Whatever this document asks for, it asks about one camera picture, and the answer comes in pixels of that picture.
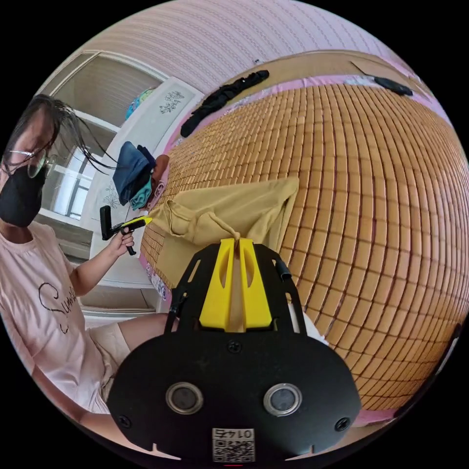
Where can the small black garment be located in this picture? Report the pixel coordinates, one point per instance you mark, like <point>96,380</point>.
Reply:
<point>394,86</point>

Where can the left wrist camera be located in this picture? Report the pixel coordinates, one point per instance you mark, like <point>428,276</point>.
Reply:
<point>106,221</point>

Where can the flat brown carton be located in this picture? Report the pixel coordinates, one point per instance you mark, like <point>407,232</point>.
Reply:
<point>322,62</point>

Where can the person's left forearm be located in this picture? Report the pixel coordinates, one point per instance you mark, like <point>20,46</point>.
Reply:
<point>91,273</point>

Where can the person's left hand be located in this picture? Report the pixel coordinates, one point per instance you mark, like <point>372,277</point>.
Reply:
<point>121,242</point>

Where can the long black garment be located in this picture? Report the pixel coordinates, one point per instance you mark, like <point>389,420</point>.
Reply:
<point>220,97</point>

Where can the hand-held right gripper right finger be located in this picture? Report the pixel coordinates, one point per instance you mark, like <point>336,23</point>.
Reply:
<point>257,293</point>

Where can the pile of clothes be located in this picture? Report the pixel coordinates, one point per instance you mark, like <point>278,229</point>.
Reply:
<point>133,176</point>

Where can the bed with woven mat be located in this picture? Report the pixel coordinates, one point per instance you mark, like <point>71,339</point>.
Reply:
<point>366,220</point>

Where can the window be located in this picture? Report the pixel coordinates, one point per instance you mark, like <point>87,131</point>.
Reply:
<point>71,185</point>

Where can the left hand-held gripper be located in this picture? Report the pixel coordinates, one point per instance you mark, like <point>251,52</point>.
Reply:
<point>129,239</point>

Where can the person's body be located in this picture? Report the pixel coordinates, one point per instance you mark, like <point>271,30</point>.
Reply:
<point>40,293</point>

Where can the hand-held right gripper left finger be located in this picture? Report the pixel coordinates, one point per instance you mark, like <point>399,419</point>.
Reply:
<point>217,293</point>

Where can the yellow short sleeve shirt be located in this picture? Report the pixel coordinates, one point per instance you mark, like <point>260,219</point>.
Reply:
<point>234,205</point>

